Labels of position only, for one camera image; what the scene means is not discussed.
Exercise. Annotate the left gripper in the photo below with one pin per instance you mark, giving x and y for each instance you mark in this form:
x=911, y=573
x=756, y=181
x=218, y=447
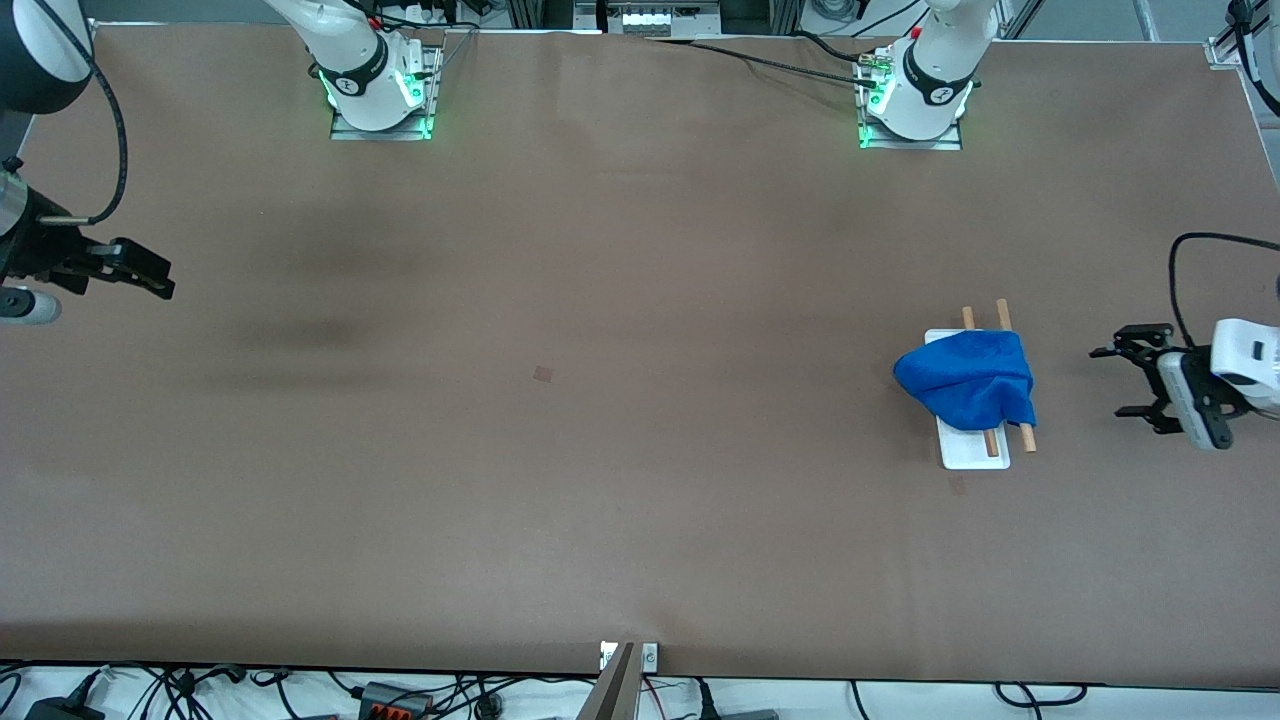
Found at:
x=1146, y=358

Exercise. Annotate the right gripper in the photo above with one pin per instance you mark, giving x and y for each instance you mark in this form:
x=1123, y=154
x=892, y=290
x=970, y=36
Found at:
x=32, y=254

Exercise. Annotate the blue microfibre towel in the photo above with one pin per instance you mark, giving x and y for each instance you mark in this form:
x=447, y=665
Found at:
x=965, y=385

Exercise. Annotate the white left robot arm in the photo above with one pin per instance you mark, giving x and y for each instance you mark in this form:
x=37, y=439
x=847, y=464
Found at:
x=930, y=80

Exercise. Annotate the white rack with wooden rods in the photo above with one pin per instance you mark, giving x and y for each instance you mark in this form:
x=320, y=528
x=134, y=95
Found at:
x=965, y=452

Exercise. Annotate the black power adapter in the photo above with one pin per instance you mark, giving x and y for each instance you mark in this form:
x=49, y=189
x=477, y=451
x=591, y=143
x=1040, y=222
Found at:
x=60, y=710

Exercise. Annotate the connector block with orange levers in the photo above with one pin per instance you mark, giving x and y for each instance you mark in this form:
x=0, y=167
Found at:
x=395, y=702

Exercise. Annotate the black plug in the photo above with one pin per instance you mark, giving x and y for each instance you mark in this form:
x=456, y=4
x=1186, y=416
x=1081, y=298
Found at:
x=706, y=702

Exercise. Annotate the grey power strip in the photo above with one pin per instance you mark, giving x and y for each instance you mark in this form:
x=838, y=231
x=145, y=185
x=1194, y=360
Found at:
x=660, y=20

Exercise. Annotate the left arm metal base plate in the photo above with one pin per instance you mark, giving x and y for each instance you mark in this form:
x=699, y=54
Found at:
x=950, y=143

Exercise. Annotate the metal table corner bracket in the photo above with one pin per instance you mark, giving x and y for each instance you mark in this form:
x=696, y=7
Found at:
x=1222, y=52

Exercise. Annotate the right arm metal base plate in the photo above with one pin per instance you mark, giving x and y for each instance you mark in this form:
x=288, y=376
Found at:
x=432, y=70

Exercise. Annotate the white metal edge bracket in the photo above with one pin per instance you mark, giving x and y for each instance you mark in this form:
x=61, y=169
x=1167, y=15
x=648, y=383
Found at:
x=650, y=657

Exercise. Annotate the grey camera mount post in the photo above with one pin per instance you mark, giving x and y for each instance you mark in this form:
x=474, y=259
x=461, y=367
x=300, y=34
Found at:
x=612, y=690

